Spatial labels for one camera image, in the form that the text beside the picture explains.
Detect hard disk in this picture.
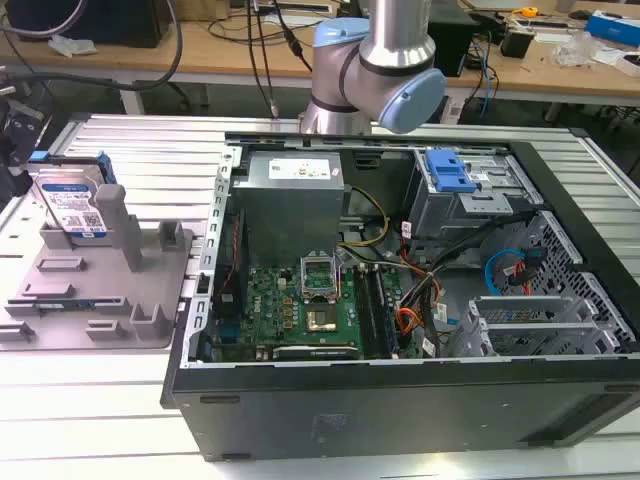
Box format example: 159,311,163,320
28,150,118,240

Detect grey metal disk bay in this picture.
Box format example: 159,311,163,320
455,293,623,358

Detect clear plastic bag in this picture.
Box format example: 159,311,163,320
46,33,98,57

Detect grey parts rack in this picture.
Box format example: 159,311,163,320
0,183,195,352

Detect RAM stick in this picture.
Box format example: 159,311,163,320
17,297,125,308

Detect wooden desk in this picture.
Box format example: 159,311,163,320
0,8,640,107

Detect grey power supply unit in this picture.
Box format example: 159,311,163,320
230,149,347,257

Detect green motherboard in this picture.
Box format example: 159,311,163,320
209,259,401,362

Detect metal socket cover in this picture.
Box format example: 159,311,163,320
298,254,338,304

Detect black expansion slot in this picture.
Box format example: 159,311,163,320
271,343,362,362

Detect black RAM slot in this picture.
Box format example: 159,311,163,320
353,263,381,359
371,263,400,359

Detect blue drive latch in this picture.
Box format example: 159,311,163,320
425,147,480,194

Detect black open PC case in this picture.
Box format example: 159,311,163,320
159,130,640,463

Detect grey metal drive cage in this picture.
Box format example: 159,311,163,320
403,147,545,241

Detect small black box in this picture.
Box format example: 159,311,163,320
499,25,537,59

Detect crumpled clear plastic packaging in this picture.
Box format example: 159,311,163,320
551,30,603,67

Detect blue cardboard box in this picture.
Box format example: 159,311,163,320
585,9,640,50

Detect thick grey cable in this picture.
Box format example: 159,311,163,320
0,0,184,93

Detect thin black cable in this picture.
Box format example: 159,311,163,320
245,0,279,119

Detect yellow and black wires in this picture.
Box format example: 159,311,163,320
337,185,392,248

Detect orange wire bundle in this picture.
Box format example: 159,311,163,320
395,305,427,338

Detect blue hanging cable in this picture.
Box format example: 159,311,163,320
471,37,498,119

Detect blue data wire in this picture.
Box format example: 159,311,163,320
485,245,545,297

